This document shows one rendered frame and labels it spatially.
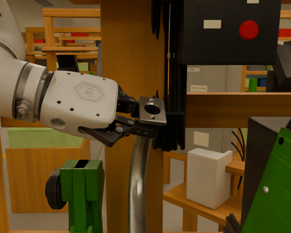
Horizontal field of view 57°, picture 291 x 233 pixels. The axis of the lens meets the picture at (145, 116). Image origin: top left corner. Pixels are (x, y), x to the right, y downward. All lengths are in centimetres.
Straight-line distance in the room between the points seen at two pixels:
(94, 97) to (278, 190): 27
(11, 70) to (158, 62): 32
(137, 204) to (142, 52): 32
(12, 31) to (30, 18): 1061
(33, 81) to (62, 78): 5
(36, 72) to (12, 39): 10
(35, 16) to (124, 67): 1046
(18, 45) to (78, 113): 16
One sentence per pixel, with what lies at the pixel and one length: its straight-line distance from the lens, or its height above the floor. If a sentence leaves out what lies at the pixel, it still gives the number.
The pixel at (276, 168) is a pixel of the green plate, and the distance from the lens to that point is 38.
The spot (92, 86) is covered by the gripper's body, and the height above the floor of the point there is 132.
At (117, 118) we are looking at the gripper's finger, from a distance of 39.
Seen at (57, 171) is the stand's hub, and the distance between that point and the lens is 53.
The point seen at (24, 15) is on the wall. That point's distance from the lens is 1117.
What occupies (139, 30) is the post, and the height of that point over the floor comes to 142.
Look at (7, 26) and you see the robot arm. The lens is 47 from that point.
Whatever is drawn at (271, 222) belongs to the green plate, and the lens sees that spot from 37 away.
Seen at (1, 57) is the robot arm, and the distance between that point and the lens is 42.
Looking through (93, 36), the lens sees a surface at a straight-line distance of 739.
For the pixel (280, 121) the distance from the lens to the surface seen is 59.
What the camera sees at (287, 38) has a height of 197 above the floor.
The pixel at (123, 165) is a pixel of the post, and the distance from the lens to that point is 65.
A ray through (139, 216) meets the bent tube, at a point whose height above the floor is 112.
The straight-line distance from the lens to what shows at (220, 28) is 52.
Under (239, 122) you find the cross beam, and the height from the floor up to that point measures 120.
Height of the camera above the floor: 135
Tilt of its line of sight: 11 degrees down
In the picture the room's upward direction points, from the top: straight up
